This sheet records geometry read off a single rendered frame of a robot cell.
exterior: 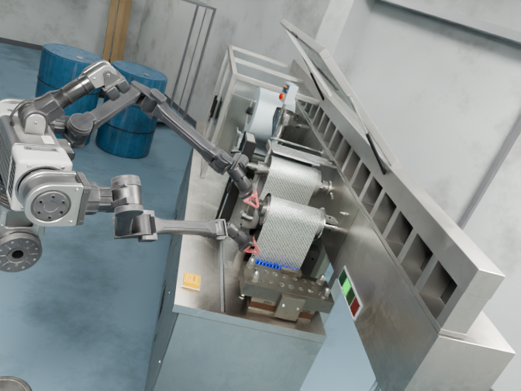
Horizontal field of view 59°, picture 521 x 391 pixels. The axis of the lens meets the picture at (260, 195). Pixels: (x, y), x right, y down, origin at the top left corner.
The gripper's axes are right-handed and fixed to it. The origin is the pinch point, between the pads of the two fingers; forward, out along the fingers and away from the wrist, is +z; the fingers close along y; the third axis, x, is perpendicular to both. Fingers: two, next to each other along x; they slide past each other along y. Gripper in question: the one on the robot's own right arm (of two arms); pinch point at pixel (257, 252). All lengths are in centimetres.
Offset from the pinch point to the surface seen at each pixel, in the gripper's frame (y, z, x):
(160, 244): -155, 21, -113
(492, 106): -151, 115, 149
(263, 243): 0.2, -1.7, 5.1
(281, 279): 11.7, 11.0, 2.0
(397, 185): 27, 1, 65
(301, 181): -24.3, -0.6, 31.7
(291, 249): 0.3, 9.4, 11.3
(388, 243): 39, 9, 50
